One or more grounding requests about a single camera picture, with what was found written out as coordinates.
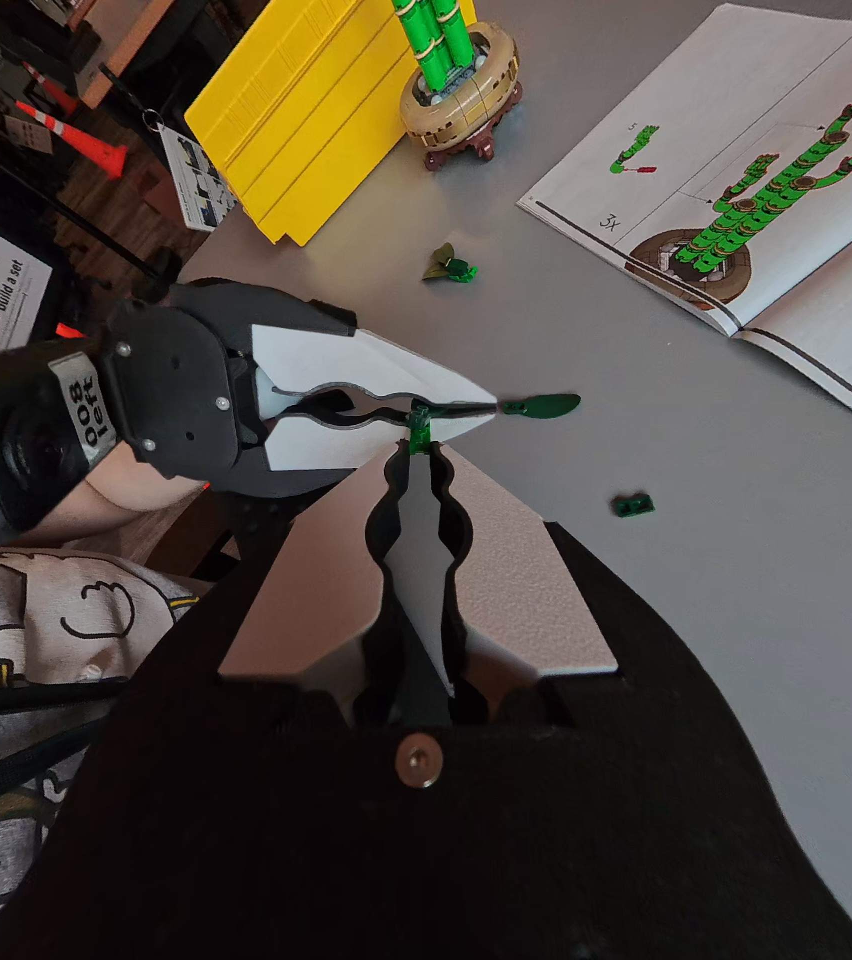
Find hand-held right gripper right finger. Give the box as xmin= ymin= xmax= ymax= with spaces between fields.
xmin=429 ymin=442 xmax=620 ymax=723

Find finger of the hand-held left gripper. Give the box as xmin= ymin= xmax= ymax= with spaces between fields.
xmin=248 ymin=324 xmax=500 ymax=414
xmin=259 ymin=408 xmax=498 ymax=474

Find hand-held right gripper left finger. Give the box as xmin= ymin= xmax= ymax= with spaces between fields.
xmin=218 ymin=439 xmax=410 ymax=726

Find dark green lego leaf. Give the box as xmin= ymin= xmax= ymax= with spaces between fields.
xmin=501 ymin=392 xmax=582 ymax=419

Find lego bamboo plant model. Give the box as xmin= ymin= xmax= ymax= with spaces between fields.
xmin=388 ymin=0 xmax=523 ymax=172

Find lego instruction booklet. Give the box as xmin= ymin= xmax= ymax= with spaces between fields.
xmin=516 ymin=2 xmax=852 ymax=445

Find person's left hand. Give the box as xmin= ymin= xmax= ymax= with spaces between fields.
xmin=17 ymin=444 xmax=210 ymax=547

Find olive and green leaf cluster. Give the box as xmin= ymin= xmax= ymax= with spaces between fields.
xmin=420 ymin=242 xmax=480 ymax=284

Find yellow plastic box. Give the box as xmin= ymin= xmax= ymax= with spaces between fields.
xmin=184 ymin=0 xmax=480 ymax=249

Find orange traffic cone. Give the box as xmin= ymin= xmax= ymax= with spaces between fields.
xmin=21 ymin=62 xmax=80 ymax=115
xmin=15 ymin=99 xmax=130 ymax=180

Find wooden desk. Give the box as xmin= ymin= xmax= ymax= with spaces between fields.
xmin=83 ymin=0 xmax=271 ymax=111

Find laminated card with key ring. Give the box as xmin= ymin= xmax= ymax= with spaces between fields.
xmin=142 ymin=108 xmax=237 ymax=235

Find black metal rail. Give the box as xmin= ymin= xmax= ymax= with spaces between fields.
xmin=0 ymin=123 xmax=180 ymax=282

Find black strap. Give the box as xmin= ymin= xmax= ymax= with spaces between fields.
xmin=0 ymin=675 xmax=132 ymax=826

